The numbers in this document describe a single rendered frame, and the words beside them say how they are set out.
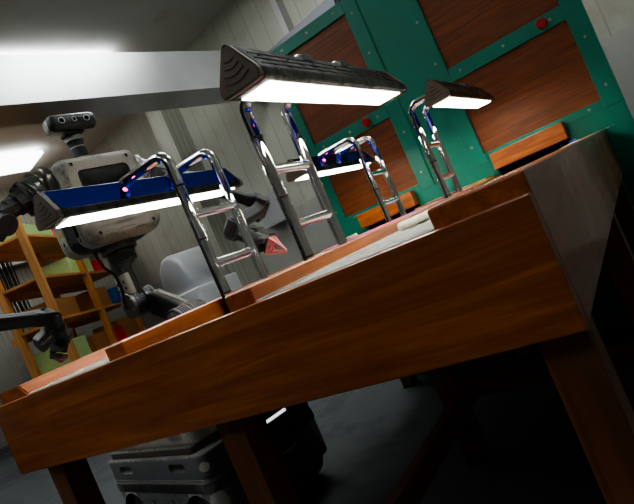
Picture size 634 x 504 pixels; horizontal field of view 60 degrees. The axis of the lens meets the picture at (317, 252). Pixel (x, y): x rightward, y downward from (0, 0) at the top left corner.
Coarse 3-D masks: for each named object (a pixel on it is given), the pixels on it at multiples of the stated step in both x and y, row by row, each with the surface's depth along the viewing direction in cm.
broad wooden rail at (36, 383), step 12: (240, 288) 188; (84, 360) 133; (96, 360) 135; (48, 372) 127; (60, 372) 127; (72, 372) 129; (24, 384) 121; (36, 384) 122; (0, 396) 125; (12, 396) 122
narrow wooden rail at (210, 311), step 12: (216, 300) 123; (192, 312) 116; (204, 312) 119; (216, 312) 121; (168, 324) 110; (180, 324) 112; (192, 324) 115; (132, 336) 103; (144, 336) 104; (156, 336) 107; (168, 336) 109; (108, 348) 102; (120, 348) 100; (132, 348) 101
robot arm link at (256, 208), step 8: (264, 200) 243; (248, 208) 234; (256, 208) 238; (264, 208) 243; (248, 216) 225; (256, 216) 233; (232, 224) 210; (248, 224) 225; (224, 232) 212; (232, 232) 212
